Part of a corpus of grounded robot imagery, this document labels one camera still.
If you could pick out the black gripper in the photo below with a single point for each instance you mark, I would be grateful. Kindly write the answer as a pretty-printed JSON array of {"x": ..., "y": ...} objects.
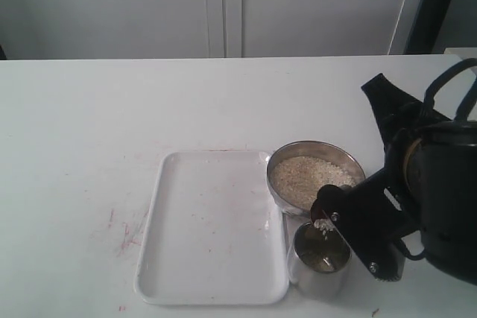
[{"x": 406, "y": 140}]

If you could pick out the brown wooden spoon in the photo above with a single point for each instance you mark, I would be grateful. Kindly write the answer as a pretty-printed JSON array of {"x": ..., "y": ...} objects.
[{"x": 316, "y": 213}]

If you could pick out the steel bowl of rice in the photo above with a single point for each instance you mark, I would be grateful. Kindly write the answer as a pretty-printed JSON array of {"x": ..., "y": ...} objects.
[{"x": 298, "y": 170}]

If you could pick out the small steel cup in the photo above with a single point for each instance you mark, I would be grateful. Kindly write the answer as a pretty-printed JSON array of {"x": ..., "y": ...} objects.
[{"x": 318, "y": 261}]

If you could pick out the white plastic tray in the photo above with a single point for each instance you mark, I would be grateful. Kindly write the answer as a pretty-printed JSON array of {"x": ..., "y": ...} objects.
[{"x": 214, "y": 235}]

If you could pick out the white cabinet doors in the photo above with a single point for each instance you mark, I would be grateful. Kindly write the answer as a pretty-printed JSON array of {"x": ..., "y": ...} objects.
[{"x": 113, "y": 29}]

